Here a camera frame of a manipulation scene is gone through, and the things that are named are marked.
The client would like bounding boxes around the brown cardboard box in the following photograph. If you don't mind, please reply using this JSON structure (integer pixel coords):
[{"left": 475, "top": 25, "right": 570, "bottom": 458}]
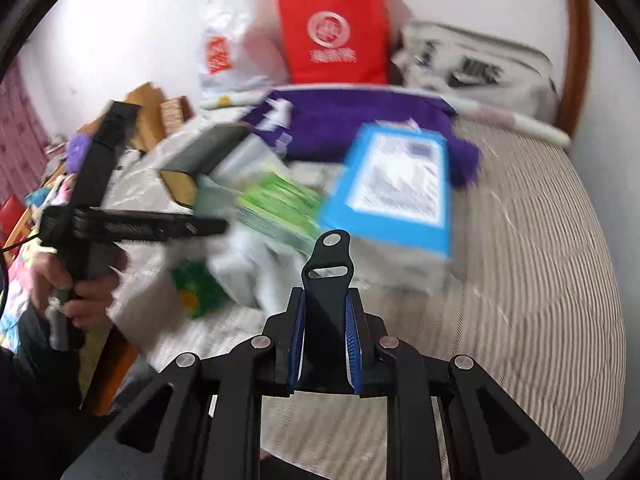
[
  {"left": 122, "top": 82, "right": 167, "bottom": 153},
  {"left": 160, "top": 96, "right": 196, "bottom": 136}
]

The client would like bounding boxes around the purple towel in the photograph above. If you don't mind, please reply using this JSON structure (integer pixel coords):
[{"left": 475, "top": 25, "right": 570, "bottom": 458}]
[{"left": 240, "top": 85, "right": 483, "bottom": 188}]

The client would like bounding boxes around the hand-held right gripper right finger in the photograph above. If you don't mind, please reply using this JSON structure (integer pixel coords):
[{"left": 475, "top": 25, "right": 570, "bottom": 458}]
[{"left": 344, "top": 287, "right": 583, "bottom": 480}]

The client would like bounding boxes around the person's left forearm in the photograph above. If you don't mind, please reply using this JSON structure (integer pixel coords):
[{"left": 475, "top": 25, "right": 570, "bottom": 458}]
[{"left": 0, "top": 305, "right": 85, "bottom": 480}]

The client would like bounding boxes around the wooden headboard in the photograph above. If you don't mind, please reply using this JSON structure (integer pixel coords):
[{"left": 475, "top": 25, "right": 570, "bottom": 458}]
[{"left": 552, "top": 0, "right": 593, "bottom": 136}]

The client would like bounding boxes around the green snack packet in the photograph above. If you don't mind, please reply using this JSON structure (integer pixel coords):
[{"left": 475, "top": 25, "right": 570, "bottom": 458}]
[{"left": 171, "top": 259, "right": 228, "bottom": 322}]

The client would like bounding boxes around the person's left hand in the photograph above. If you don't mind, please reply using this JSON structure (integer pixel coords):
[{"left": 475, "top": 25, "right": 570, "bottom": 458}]
[{"left": 31, "top": 249, "right": 127, "bottom": 331}]

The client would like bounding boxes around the dark green box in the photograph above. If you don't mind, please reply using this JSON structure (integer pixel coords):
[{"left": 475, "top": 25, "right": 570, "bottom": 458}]
[{"left": 159, "top": 124, "right": 251, "bottom": 208}]

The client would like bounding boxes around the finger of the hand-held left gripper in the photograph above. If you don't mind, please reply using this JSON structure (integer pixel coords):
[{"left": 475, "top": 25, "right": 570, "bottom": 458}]
[{"left": 115, "top": 211, "right": 229, "bottom": 242}]

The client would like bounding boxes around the blue box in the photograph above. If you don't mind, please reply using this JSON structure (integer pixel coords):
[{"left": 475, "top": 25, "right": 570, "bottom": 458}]
[{"left": 320, "top": 122, "right": 456, "bottom": 293}]

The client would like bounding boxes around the purple plush toy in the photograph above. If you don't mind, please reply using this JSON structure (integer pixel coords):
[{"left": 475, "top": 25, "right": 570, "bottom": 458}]
[{"left": 67, "top": 135, "right": 93, "bottom": 173}]

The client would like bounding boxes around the black slotted bracket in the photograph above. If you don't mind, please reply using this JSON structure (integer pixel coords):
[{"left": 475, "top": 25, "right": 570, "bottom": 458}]
[{"left": 301, "top": 230, "right": 355, "bottom": 391}]

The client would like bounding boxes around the black cable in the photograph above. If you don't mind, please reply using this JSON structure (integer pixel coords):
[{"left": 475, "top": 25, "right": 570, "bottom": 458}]
[{"left": 0, "top": 232, "right": 43, "bottom": 257}]

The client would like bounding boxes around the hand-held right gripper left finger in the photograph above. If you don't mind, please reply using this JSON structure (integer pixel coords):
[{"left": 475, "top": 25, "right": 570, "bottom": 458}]
[{"left": 60, "top": 287, "right": 307, "bottom": 480}]

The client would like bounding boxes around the pink curtain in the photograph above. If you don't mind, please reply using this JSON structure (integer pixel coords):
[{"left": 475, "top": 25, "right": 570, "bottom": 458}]
[{"left": 0, "top": 60, "right": 51, "bottom": 206}]

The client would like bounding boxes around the white lace cloth roll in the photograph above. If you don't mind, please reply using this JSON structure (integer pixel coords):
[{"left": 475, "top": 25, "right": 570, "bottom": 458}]
[{"left": 200, "top": 85, "right": 573, "bottom": 148}]

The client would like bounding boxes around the crumpled white plastic bag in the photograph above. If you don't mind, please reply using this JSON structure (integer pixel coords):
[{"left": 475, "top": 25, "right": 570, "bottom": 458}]
[{"left": 207, "top": 232, "right": 313, "bottom": 321}]

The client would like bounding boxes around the red paper bag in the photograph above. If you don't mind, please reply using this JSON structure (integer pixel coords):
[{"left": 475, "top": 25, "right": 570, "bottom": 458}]
[{"left": 274, "top": 0, "right": 391, "bottom": 86}]

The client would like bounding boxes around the green tissue packet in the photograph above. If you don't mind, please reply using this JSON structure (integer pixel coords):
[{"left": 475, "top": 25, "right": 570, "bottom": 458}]
[{"left": 235, "top": 172, "right": 326, "bottom": 256}]

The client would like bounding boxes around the beige sports bag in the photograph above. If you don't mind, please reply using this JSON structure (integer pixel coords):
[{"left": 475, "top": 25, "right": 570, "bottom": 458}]
[{"left": 392, "top": 20, "right": 558, "bottom": 126}]

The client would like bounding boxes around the colourful printed cloth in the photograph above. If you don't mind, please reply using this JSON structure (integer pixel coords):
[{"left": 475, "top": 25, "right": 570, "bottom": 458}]
[{"left": 0, "top": 175, "right": 76, "bottom": 351}]

